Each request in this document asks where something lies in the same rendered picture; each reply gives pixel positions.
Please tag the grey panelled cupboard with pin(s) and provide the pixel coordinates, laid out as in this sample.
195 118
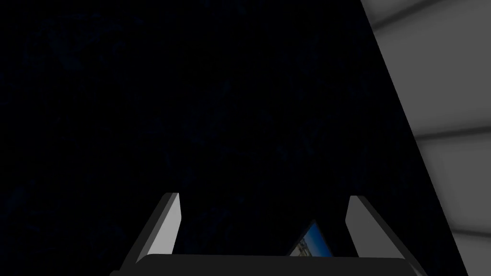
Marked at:
437 88

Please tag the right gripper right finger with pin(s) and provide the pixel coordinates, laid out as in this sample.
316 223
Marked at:
369 234

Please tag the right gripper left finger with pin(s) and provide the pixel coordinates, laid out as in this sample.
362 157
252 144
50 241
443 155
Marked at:
165 227

